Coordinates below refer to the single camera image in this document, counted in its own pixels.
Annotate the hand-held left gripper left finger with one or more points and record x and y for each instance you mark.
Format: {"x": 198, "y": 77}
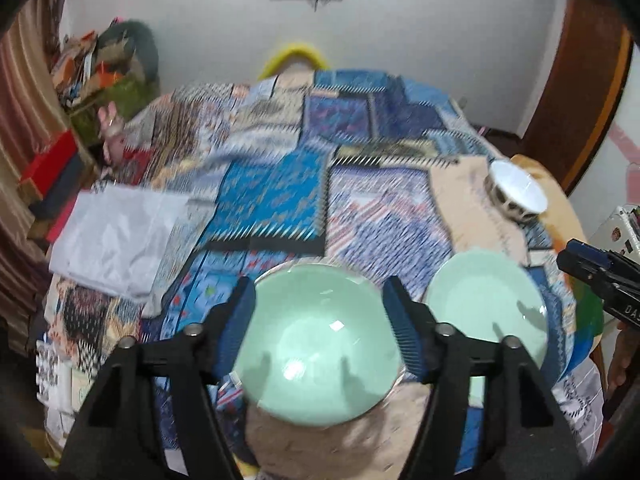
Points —
{"x": 237, "y": 320}

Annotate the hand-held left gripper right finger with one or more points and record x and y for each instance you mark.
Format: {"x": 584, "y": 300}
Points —
{"x": 401, "y": 322}

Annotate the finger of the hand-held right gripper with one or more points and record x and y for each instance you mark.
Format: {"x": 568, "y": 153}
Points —
{"x": 582, "y": 262}

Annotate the large white plate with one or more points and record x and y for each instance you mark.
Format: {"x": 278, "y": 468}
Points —
{"x": 398, "y": 386}

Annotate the green bowl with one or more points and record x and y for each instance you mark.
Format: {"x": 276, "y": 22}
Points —
{"x": 480, "y": 300}

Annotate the person's right hand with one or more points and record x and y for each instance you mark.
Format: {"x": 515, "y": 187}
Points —
{"x": 621, "y": 355}

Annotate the white suitcase with stickers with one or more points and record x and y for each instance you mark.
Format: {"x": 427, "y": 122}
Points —
{"x": 622, "y": 232}

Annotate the white bowl with spotted outside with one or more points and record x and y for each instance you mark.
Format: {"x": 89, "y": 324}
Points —
{"x": 520, "y": 192}

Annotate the patchwork printed blanket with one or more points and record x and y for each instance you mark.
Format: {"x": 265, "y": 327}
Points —
{"x": 270, "y": 210}

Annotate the white folded cloth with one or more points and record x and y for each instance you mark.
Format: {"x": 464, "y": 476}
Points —
{"x": 120, "y": 240}

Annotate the pink plush toy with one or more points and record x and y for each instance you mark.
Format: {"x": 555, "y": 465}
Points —
{"x": 114, "y": 132}

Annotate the red box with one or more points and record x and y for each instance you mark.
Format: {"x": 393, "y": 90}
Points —
{"x": 50, "y": 160}

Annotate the yellow curved object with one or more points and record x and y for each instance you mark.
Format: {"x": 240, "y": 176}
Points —
{"x": 292, "y": 55}

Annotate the pile of boxes and bags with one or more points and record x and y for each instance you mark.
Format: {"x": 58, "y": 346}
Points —
{"x": 95, "y": 80}

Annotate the grey green plush toy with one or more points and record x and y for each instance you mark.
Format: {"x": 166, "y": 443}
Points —
{"x": 132, "y": 45}

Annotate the striped brown curtain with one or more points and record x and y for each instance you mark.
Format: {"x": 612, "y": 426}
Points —
{"x": 25, "y": 110}

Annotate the brown wooden door frame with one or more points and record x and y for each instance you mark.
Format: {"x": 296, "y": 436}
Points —
{"x": 580, "y": 90}

